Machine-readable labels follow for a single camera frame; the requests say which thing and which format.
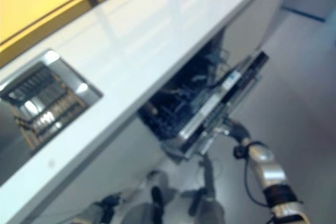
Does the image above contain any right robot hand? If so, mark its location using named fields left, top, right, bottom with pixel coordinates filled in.
left=214, top=119, right=251, bottom=146

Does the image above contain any dishwasher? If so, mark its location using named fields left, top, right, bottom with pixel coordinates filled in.
left=138, top=31, right=270, bottom=164

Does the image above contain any roll-up steel drying rack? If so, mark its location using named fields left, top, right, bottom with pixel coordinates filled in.
left=7, top=66, right=87, bottom=149

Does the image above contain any dark window frame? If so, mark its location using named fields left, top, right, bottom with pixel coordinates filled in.
left=0, top=0, right=137, bottom=48

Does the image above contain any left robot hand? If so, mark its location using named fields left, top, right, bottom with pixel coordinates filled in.
left=91, top=194, right=123, bottom=218

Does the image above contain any stainless steel sink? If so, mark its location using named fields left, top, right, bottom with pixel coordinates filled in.
left=0, top=48, right=103, bottom=156

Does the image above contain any white kitchen cabinet front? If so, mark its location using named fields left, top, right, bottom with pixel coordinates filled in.
left=0, top=0, right=292, bottom=224

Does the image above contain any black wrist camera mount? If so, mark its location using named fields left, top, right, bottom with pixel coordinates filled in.
left=233, top=141, right=266, bottom=159

